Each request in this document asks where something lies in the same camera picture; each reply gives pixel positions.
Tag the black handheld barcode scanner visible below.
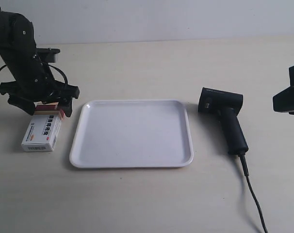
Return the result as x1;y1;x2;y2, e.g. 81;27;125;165
198;87;248;156

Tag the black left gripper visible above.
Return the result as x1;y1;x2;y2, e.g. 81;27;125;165
0;62;80;117

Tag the white and red medicine box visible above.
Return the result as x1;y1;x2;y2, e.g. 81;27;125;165
21;102;65;152

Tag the black scanner cable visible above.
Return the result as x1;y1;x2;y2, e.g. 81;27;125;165
238;153;269;233

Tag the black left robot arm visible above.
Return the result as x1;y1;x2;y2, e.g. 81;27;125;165
0;7;80;117

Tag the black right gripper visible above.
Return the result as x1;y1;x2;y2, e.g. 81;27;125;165
273;66;294;115

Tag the white plastic tray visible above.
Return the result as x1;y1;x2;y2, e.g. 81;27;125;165
69;100;194;169

